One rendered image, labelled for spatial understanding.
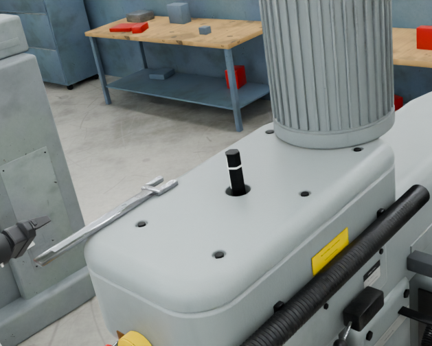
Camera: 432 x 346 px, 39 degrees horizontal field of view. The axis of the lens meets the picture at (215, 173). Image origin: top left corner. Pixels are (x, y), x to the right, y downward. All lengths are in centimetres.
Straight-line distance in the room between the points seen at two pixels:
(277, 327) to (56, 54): 757
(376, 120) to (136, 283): 46
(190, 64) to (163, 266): 659
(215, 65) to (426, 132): 578
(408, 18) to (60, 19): 446
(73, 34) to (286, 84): 739
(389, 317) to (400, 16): 453
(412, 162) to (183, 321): 63
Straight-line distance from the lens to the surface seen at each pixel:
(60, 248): 83
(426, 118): 139
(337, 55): 92
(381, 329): 113
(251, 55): 659
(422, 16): 543
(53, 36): 813
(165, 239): 80
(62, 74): 827
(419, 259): 115
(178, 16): 672
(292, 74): 94
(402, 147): 126
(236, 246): 76
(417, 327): 138
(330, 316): 95
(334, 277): 83
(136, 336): 82
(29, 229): 162
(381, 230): 92
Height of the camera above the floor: 231
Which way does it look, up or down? 26 degrees down
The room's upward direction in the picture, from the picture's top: 10 degrees counter-clockwise
